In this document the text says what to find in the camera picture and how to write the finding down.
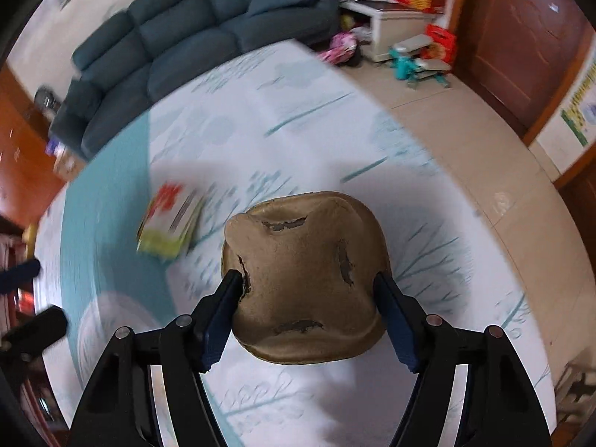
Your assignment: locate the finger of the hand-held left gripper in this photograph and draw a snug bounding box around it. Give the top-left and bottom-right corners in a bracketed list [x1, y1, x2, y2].
[0, 258, 42, 295]
[0, 305, 69, 360]

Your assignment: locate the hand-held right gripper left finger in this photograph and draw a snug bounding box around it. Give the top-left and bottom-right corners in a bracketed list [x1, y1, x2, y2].
[67, 270, 245, 447]

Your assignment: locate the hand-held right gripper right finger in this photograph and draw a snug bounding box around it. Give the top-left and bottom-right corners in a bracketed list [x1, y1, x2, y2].
[372, 272, 552, 447]

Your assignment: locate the brown pulp cup tray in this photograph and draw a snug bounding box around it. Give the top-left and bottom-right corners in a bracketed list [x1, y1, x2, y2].
[220, 191, 392, 365]

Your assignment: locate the red white yellow-green packet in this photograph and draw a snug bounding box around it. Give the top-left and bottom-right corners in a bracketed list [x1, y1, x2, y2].
[136, 183, 206, 260]

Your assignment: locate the cardboard box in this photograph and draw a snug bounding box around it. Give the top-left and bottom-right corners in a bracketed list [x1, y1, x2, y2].
[53, 146, 87, 178]

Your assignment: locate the wooden cabinet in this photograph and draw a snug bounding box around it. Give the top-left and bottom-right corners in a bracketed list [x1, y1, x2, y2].
[0, 65, 70, 229]

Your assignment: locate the brown wooden door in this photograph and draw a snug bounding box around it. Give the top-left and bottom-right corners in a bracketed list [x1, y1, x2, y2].
[449, 0, 596, 136]
[556, 158, 596, 243]

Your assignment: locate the teal plastic toy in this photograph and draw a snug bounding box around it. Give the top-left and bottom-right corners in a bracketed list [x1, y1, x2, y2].
[389, 35, 452, 89]

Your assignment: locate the dark blue sofa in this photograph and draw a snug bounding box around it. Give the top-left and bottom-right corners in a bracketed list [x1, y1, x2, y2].
[49, 0, 343, 161]

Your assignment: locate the pink patterned bag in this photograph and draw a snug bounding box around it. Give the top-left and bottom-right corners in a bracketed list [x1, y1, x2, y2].
[319, 32, 359, 63]

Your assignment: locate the red gift bag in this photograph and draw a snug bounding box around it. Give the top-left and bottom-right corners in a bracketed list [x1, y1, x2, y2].
[426, 25, 457, 63]

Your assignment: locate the white low cabinet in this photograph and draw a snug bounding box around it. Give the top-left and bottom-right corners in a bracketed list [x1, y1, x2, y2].
[340, 0, 436, 63]

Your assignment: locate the dark blue cushion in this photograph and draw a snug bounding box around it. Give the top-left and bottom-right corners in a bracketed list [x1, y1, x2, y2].
[247, 0, 308, 17]

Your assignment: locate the wall poster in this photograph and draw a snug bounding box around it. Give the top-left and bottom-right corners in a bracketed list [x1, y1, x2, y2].
[559, 53, 596, 147]

